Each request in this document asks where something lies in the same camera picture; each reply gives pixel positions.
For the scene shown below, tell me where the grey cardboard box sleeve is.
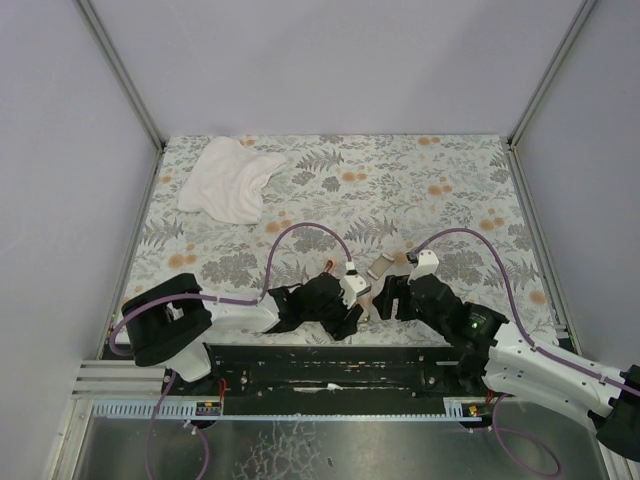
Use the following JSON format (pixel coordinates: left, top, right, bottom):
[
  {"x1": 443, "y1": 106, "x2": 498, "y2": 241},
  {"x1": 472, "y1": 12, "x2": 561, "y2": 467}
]
[{"x1": 366, "y1": 253, "x2": 395, "y2": 280}]

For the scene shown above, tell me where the beige brown stapler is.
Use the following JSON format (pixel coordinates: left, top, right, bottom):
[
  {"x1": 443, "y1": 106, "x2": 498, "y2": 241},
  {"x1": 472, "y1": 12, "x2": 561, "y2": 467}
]
[{"x1": 359, "y1": 296, "x2": 372, "y2": 323}]

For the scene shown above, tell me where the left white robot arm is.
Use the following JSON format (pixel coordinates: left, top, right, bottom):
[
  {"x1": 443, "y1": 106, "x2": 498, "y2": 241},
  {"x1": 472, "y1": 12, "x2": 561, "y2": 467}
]
[{"x1": 110, "y1": 270, "x2": 370, "y2": 382}]

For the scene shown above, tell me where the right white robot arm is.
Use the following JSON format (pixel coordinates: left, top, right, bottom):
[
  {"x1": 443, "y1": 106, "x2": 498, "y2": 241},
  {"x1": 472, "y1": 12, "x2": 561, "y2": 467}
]
[{"x1": 373, "y1": 275, "x2": 639, "y2": 461}]

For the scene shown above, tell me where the floral patterned table mat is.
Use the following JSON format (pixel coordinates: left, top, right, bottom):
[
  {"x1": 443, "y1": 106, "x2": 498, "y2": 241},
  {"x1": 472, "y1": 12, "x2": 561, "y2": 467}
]
[{"x1": 123, "y1": 135, "x2": 556, "y2": 342}]

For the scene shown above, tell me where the white cloth towel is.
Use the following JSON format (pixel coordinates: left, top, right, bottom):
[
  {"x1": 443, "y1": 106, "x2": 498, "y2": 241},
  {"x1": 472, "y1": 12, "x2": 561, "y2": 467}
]
[{"x1": 177, "y1": 137, "x2": 287, "y2": 225}]

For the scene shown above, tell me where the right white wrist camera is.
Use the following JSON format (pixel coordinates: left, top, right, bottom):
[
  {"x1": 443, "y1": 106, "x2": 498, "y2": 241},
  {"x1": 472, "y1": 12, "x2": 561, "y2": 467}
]
[{"x1": 406, "y1": 249, "x2": 439, "y2": 282}]

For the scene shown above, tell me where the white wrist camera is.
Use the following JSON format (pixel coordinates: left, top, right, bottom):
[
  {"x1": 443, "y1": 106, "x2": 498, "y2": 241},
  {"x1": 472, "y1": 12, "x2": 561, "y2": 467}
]
[
  {"x1": 339, "y1": 262, "x2": 371, "y2": 309},
  {"x1": 406, "y1": 249, "x2": 439, "y2": 282}
]

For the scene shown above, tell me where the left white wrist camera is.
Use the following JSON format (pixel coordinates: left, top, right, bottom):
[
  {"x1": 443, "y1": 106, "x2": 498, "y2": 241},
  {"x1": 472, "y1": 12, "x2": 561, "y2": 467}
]
[{"x1": 339, "y1": 262, "x2": 371, "y2": 309}]

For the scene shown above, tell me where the white slotted cable duct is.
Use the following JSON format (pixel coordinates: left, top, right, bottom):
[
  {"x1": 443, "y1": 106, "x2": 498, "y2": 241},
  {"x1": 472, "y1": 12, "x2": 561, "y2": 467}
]
[{"x1": 92, "y1": 398, "x2": 483, "y2": 423}]

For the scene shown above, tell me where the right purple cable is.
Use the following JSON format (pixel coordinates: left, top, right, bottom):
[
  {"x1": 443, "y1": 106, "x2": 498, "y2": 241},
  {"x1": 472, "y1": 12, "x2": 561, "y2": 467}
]
[{"x1": 405, "y1": 227, "x2": 640, "y2": 475}]

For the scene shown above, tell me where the purple cable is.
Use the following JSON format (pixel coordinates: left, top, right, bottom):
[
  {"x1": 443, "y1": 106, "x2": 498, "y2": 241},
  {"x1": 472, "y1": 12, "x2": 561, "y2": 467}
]
[
  {"x1": 109, "y1": 221, "x2": 354, "y2": 480},
  {"x1": 405, "y1": 227, "x2": 640, "y2": 475}
]

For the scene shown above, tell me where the right aluminium frame post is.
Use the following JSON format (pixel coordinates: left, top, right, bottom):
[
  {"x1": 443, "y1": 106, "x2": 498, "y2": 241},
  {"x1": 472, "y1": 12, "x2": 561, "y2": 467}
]
[{"x1": 507, "y1": 0, "x2": 601, "y2": 149}]

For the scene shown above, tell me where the aluminium frame post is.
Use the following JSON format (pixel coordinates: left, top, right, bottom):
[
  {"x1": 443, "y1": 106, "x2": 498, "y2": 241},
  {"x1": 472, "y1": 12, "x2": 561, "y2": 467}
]
[
  {"x1": 75, "y1": 0, "x2": 166, "y2": 151},
  {"x1": 507, "y1": 0, "x2": 601, "y2": 149}
]

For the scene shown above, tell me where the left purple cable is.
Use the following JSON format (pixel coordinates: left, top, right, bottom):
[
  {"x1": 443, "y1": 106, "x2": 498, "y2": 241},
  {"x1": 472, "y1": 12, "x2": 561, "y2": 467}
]
[{"x1": 109, "y1": 221, "x2": 354, "y2": 480}]

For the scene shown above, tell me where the aluminium cross rail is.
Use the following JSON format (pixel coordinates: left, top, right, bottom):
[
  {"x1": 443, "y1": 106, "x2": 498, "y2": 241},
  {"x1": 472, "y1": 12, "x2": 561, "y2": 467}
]
[{"x1": 72, "y1": 360, "x2": 165, "y2": 399}]

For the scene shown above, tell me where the left aluminium frame post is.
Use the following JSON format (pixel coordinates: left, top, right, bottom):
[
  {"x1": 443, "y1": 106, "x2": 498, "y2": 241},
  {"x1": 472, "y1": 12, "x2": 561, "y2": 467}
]
[{"x1": 75, "y1": 0, "x2": 166, "y2": 151}]

